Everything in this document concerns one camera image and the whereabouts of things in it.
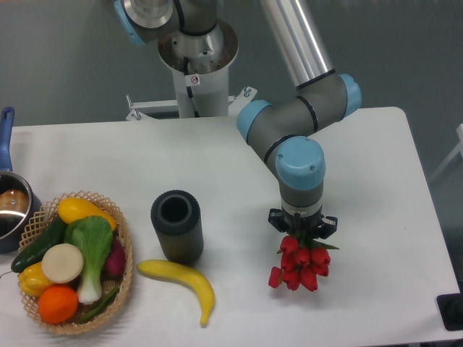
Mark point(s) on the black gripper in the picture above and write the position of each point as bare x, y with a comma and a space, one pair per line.
316, 226

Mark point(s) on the red tulip bouquet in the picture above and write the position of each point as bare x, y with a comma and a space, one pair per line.
302, 261

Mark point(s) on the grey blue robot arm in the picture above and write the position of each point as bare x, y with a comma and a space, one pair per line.
280, 135

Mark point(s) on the dark grey ribbed vase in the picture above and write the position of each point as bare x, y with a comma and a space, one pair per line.
176, 218

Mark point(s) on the yellow banana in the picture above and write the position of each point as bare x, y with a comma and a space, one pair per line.
184, 275

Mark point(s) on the black device at edge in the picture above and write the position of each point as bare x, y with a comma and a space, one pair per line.
450, 308

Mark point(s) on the white furniture piece right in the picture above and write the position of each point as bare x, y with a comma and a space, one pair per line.
451, 161

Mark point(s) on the purple sweet potato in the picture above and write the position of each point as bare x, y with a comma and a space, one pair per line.
115, 262

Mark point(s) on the green bean pod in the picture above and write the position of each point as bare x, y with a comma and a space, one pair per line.
100, 307

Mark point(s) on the green bok choy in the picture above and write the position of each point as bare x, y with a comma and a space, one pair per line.
93, 236

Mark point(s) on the yellow squash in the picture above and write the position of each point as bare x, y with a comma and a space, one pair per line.
72, 209

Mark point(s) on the cream round radish slice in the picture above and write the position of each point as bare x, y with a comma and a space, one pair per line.
62, 263

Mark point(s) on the dark green cucumber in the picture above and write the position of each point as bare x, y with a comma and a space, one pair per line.
34, 253

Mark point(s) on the woven wicker basket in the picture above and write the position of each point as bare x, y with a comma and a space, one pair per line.
38, 223

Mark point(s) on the orange fruit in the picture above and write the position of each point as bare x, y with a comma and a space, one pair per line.
57, 304

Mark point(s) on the yellow bell pepper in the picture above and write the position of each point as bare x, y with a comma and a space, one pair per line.
32, 280

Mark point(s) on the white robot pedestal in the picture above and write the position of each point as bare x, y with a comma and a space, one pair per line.
200, 69

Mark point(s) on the white metal mounting frame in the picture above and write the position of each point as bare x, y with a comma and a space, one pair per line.
168, 109

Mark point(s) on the blue handled saucepan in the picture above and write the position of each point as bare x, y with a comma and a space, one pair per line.
18, 201

